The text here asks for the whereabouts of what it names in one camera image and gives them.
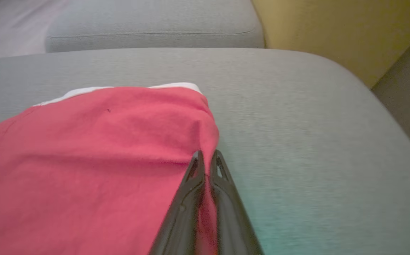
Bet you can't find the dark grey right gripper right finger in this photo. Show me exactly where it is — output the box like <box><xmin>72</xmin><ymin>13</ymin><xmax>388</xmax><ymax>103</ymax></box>
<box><xmin>209</xmin><ymin>149</ymin><xmax>265</xmax><ymax>255</ymax></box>

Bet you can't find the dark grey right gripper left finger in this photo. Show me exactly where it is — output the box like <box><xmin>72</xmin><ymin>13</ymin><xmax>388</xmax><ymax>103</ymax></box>
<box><xmin>149</xmin><ymin>150</ymin><xmax>206</xmax><ymax>255</ymax></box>

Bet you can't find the red cloth garment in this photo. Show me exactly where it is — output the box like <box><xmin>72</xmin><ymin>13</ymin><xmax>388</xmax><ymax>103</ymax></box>
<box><xmin>0</xmin><ymin>83</ymin><xmax>220</xmax><ymax>255</ymax></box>

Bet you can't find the large grey fabric sofa cushion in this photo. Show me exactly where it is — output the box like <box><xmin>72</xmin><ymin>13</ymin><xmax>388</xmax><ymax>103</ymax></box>
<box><xmin>0</xmin><ymin>48</ymin><xmax>410</xmax><ymax>255</ymax></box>

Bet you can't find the small grey fabric sofa cushion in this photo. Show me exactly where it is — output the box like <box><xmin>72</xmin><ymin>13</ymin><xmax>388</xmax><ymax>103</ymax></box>
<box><xmin>45</xmin><ymin>0</ymin><xmax>265</xmax><ymax>53</ymax></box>

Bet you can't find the yellow sofa backrest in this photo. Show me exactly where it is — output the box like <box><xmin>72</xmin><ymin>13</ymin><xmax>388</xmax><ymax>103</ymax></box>
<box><xmin>252</xmin><ymin>0</ymin><xmax>410</xmax><ymax>89</ymax></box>

